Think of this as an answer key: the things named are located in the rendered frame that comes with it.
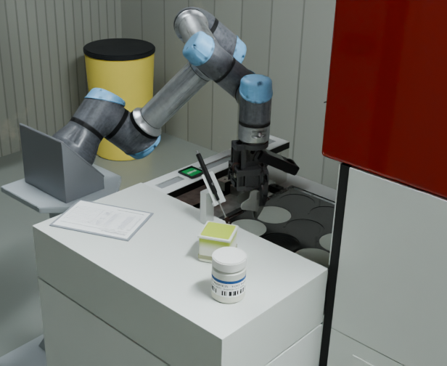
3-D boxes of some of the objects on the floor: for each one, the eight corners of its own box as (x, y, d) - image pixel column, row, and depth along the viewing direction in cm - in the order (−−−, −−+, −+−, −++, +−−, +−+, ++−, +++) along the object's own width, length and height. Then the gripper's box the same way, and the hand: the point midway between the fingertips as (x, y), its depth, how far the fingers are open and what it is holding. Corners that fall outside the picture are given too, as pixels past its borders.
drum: (126, 133, 488) (122, 34, 459) (170, 149, 462) (170, 46, 433) (75, 149, 458) (68, 46, 428) (119, 169, 432) (115, 59, 402)
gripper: (228, 135, 169) (225, 213, 178) (239, 149, 161) (236, 229, 170) (260, 132, 172) (257, 208, 181) (274, 145, 164) (269, 224, 173)
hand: (257, 213), depth 176 cm, fingers closed
